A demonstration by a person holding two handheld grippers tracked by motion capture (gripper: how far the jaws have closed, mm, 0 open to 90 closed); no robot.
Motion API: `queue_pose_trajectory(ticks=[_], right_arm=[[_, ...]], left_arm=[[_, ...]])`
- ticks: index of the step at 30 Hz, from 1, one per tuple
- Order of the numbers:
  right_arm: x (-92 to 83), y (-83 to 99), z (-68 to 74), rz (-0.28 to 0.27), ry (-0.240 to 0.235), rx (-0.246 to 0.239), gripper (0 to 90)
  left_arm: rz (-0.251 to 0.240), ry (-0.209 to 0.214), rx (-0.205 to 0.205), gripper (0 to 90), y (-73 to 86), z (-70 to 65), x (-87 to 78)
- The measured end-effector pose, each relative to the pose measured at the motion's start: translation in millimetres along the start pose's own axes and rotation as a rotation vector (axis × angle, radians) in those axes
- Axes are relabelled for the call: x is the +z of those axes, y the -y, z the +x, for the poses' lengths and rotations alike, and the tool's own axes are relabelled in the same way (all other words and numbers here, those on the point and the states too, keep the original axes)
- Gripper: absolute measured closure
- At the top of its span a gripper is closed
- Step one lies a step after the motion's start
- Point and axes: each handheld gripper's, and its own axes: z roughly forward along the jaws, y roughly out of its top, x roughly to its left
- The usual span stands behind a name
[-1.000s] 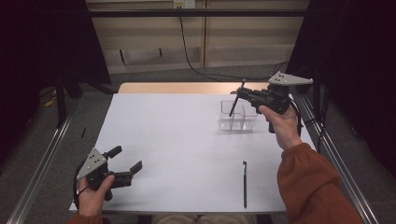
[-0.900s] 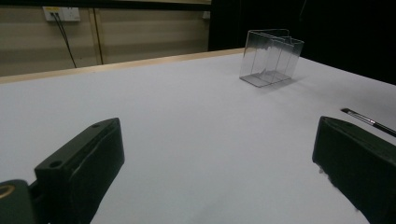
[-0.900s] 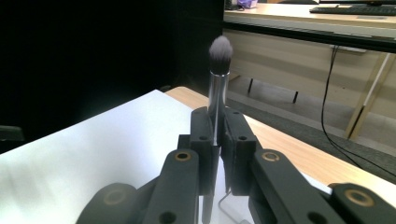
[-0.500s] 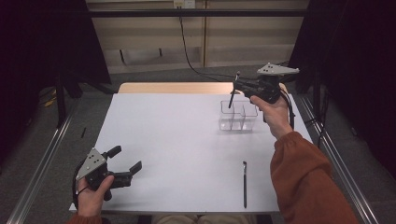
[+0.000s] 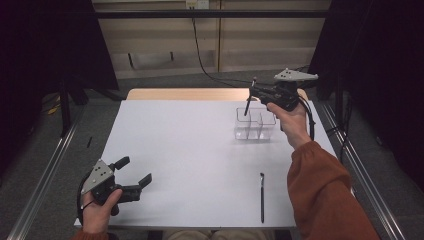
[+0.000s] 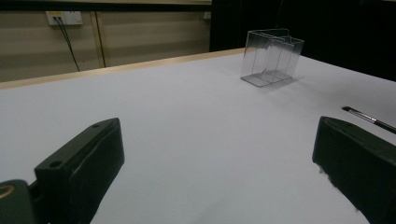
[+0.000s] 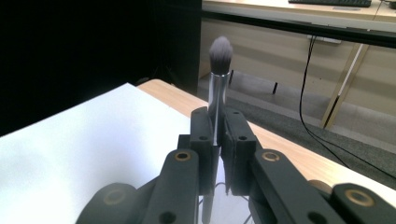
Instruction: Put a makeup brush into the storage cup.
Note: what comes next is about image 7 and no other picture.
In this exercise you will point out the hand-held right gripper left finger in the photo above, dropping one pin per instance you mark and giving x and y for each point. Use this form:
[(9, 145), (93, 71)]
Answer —
[(200, 149)]

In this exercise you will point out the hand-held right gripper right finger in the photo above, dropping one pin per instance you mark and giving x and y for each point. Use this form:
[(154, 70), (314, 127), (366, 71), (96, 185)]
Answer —
[(239, 146)]

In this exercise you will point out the black makeup brush silver ferrule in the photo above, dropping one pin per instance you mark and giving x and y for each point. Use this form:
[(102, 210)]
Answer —
[(218, 93)]

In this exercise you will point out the round brown table plug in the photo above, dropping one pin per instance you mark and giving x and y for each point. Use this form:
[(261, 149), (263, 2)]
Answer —
[(320, 186)]

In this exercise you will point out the beige desk leg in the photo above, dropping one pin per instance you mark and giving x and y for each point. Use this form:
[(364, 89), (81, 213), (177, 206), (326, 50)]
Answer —
[(342, 90)]

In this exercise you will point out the white table cover sheet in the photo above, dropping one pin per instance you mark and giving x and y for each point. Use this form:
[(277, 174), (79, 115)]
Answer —
[(77, 149)]

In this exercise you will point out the black keyboard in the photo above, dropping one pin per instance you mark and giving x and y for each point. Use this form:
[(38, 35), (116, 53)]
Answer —
[(330, 2)]

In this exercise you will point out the short black bracket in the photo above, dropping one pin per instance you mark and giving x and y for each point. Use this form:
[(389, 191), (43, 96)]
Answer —
[(231, 77), (274, 88)]

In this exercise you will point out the wooden desk with black frame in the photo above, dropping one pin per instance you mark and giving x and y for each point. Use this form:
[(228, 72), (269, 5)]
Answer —
[(295, 28)]

